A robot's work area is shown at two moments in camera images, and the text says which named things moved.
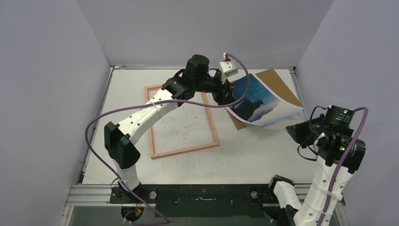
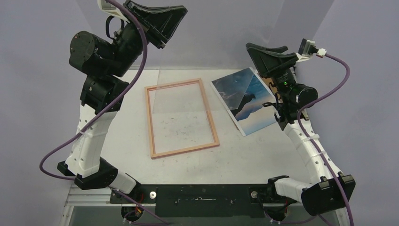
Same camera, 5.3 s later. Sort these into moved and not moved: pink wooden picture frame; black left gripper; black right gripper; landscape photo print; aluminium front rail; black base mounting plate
Moved: black right gripper; landscape photo print; black left gripper
Not moved: pink wooden picture frame; black base mounting plate; aluminium front rail
